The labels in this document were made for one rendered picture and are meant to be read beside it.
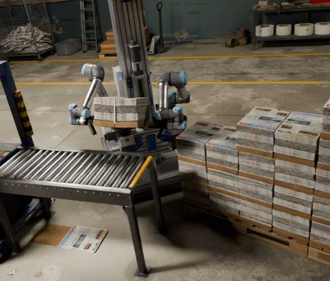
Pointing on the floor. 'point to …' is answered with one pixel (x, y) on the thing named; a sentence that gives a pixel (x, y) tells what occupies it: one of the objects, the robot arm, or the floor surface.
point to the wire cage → (25, 38)
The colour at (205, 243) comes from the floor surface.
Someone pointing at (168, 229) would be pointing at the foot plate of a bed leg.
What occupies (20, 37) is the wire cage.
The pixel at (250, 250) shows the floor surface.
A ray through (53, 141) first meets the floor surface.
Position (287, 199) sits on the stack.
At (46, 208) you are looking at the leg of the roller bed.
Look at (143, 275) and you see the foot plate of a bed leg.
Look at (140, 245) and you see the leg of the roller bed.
